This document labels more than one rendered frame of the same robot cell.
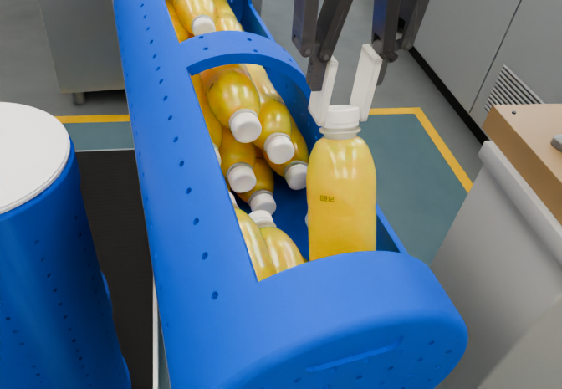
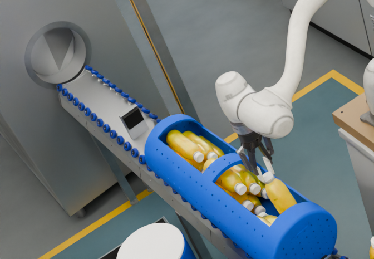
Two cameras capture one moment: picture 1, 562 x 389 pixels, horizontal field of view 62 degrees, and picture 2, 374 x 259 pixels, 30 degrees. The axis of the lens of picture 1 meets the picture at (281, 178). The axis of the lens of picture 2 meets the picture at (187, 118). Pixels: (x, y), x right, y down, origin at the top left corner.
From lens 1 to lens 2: 195 cm
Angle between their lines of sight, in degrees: 7
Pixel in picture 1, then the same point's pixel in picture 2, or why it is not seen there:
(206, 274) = (257, 233)
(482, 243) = (366, 173)
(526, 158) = (353, 132)
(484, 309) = not seen: outside the picture
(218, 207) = (250, 216)
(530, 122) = (350, 113)
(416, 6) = (269, 146)
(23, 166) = (171, 244)
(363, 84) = (268, 166)
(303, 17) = (246, 165)
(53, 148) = (174, 233)
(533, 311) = not seen: outside the picture
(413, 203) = not seen: hidden behind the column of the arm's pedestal
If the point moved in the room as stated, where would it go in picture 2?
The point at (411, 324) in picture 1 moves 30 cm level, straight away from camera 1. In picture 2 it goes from (306, 216) to (323, 151)
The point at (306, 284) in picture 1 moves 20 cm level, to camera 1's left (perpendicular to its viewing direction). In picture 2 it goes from (280, 220) to (223, 243)
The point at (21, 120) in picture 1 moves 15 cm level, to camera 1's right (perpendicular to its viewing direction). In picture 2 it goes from (153, 230) to (188, 216)
